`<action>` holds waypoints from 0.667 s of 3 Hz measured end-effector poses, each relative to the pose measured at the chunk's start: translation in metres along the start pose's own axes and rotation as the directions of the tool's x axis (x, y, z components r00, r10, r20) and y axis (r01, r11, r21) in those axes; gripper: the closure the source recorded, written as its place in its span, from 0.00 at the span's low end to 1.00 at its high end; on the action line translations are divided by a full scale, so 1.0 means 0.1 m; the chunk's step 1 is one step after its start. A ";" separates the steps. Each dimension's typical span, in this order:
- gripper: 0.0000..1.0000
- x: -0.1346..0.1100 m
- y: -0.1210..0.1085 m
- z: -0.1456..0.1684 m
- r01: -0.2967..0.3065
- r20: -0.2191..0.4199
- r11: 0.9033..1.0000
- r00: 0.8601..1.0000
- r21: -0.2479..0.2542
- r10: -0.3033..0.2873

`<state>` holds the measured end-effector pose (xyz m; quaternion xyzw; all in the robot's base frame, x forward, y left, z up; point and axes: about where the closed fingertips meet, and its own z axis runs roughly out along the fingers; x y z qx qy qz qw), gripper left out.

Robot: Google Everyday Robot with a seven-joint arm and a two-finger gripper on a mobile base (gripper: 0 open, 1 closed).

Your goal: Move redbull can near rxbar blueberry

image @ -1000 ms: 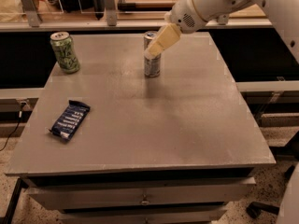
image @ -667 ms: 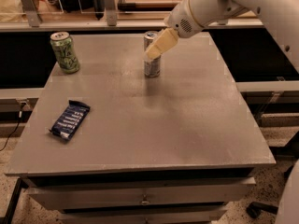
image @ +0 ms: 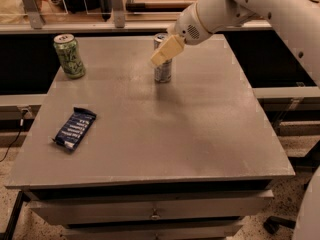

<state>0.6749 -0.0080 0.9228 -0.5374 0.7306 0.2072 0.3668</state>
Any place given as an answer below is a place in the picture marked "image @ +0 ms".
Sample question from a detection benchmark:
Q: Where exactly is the metal railing with posts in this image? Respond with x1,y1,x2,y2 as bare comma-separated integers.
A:
0,0,274,36

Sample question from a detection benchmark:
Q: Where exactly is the lower drawer with knob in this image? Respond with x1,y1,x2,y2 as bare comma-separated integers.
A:
64,220,242,240

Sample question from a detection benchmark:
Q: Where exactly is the black cable on floor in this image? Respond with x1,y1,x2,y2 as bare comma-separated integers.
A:
0,107,32,163

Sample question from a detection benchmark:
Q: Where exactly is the grey drawer cabinet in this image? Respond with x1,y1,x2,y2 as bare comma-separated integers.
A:
7,35,293,231

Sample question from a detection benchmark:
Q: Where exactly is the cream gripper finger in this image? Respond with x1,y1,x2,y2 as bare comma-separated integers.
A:
151,34,185,66

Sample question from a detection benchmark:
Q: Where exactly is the silver redbull can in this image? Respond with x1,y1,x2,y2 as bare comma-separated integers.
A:
154,33,172,83

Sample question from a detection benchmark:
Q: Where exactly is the blue rxbar blueberry bar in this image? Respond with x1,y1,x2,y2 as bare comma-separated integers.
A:
53,107,97,152

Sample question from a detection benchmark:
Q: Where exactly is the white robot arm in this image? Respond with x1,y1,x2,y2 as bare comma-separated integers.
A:
151,0,320,85

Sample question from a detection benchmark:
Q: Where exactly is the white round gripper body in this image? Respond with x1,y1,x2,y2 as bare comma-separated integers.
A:
167,3,212,45

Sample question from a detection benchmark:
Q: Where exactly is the black office chair base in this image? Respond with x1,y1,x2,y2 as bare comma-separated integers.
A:
263,180,313,236

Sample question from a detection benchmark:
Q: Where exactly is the upper drawer with knob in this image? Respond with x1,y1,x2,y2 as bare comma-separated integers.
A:
29,190,273,225

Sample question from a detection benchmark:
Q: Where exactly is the green soda can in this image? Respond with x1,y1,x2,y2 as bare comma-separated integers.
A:
54,34,86,79

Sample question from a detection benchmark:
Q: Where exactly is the drawer with knob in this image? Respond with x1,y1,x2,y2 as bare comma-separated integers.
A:
64,220,242,240
29,190,273,225

